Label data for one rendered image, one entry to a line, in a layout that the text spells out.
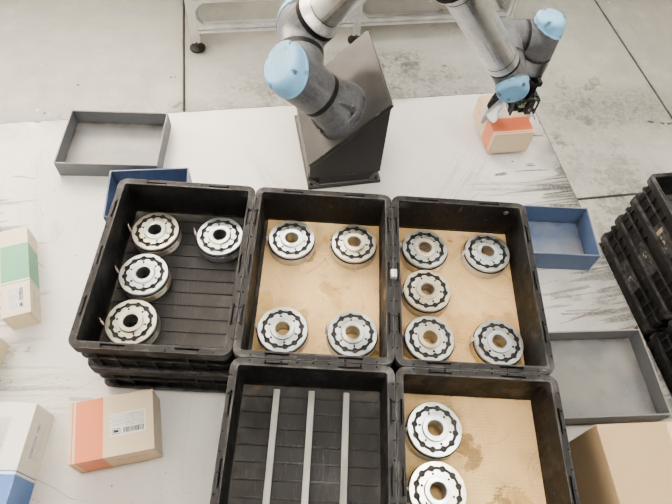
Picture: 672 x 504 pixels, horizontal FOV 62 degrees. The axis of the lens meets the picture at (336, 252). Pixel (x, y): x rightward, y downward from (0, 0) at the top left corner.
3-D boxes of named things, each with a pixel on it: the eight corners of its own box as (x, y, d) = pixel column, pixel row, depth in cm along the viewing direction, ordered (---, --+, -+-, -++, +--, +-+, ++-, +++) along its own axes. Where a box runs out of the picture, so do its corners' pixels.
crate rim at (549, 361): (390, 201, 126) (391, 194, 124) (521, 209, 126) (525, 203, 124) (393, 370, 104) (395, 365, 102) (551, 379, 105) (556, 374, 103)
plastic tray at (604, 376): (629, 337, 133) (639, 328, 129) (659, 421, 123) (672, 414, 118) (519, 340, 131) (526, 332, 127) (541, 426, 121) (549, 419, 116)
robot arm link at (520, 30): (489, 45, 129) (536, 46, 129) (484, 9, 133) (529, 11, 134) (479, 68, 136) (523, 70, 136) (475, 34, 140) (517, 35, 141)
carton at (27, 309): (10, 245, 138) (-1, 231, 133) (36, 239, 139) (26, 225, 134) (13, 330, 126) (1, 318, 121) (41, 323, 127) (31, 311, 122)
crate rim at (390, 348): (257, 193, 125) (256, 186, 123) (390, 201, 126) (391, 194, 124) (232, 361, 103) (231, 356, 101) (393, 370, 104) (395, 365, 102)
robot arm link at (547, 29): (530, 4, 133) (565, 6, 134) (515, 43, 142) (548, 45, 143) (537, 25, 129) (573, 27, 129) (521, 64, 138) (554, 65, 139)
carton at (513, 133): (472, 114, 170) (478, 95, 164) (509, 112, 172) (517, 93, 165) (487, 153, 162) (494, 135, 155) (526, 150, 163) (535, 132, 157)
